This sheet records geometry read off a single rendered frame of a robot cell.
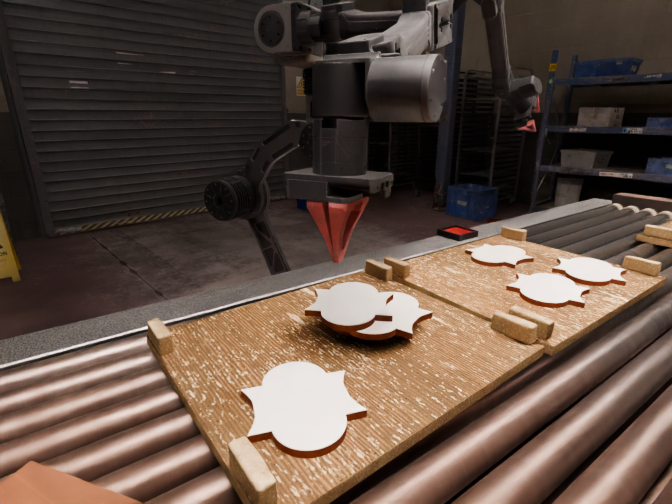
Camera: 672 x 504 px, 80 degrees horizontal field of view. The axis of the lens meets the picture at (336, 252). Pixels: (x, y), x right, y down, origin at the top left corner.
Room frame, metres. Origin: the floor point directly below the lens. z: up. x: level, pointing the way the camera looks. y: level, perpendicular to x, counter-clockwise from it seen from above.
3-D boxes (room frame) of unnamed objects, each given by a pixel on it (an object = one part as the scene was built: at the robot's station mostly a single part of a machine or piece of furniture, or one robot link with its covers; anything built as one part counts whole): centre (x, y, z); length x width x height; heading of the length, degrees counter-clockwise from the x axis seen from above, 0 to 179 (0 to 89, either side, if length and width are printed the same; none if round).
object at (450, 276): (0.72, -0.35, 0.93); 0.41 x 0.35 x 0.02; 125
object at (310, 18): (1.25, 0.07, 1.45); 0.09 x 0.08 x 0.12; 152
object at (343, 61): (0.43, -0.01, 1.24); 0.07 x 0.06 x 0.07; 61
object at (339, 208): (0.44, 0.01, 1.11); 0.07 x 0.07 x 0.09; 65
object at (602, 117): (4.80, -2.99, 1.20); 0.36 x 0.28 x 0.22; 30
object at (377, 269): (0.70, -0.08, 0.95); 0.06 x 0.02 x 0.03; 37
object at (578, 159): (4.82, -2.92, 0.74); 0.44 x 0.36 x 0.20; 29
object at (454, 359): (0.48, -0.01, 0.93); 0.41 x 0.35 x 0.02; 127
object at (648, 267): (0.73, -0.59, 0.95); 0.06 x 0.02 x 0.03; 35
